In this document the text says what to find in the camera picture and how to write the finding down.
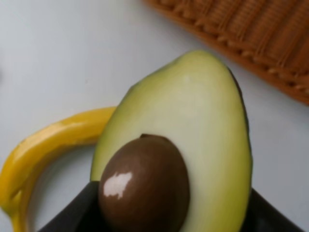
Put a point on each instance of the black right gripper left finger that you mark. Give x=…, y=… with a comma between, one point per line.
x=83, y=213

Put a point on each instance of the brown wicker basket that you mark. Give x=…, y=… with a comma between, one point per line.
x=268, y=37

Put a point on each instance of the yellow banana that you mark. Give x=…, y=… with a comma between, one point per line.
x=31, y=156

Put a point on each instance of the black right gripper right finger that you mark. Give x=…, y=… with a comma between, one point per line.
x=262, y=216

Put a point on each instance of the halved avocado with pit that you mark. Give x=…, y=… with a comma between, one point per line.
x=175, y=156

